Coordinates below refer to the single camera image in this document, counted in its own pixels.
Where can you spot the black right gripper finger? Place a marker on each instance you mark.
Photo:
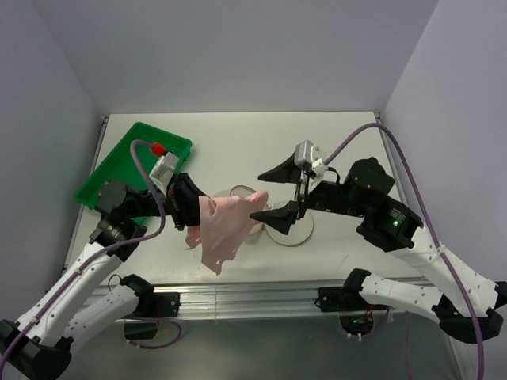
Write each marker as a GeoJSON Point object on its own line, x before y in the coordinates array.
{"type": "Point", "coordinates": [280, 219]}
{"type": "Point", "coordinates": [286, 172]}

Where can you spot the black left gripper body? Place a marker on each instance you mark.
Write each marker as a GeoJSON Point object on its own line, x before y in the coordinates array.
{"type": "Point", "coordinates": [152, 205]}

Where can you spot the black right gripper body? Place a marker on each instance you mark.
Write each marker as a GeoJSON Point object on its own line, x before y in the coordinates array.
{"type": "Point", "coordinates": [328, 195]}

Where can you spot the white mesh laundry bag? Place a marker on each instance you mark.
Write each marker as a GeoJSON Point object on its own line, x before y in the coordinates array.
{"type": "Point", "coordinates": [299, 233]}

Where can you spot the pink bra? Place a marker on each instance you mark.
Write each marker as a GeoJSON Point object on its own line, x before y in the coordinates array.
{"type": "Point", "coordinates": [225, 223]}

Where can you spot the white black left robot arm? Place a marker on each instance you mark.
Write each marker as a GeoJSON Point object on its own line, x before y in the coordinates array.
{"type": "Point", "coordinates": [41, 342]}

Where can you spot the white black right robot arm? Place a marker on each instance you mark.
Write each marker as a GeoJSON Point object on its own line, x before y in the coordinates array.
{"type": "Point", "coordinates": [463, 303]}

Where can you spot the green plastic tray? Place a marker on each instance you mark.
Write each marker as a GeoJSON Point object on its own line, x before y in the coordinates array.
{"type": "Point", "coordinates": [118, 163]}

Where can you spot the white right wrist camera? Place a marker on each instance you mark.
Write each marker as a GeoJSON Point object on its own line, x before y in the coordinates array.
{"type": "Point", "coordinates": [310, 159]}

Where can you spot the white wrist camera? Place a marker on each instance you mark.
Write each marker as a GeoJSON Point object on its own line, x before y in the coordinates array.
{"type": "Point", "coordinates": [310, 159]}
{"type": "Point", "coordinates": [164, 168]}

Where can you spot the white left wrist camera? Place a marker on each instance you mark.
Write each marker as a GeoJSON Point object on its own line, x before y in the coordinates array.
{"type": "Point", "coordinates": [164, 168]}

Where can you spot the aluminium table edge rail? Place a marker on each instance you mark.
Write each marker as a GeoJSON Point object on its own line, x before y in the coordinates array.
{"type": "Point", "coordinates": [233, 301]}

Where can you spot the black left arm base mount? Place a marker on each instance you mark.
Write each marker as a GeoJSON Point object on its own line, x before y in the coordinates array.
{"type": "Point", "coordinates": [154, 319]}

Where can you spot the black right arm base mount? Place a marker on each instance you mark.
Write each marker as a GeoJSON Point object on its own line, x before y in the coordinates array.
{"type": "Point", "coordinates": [336, 300]}

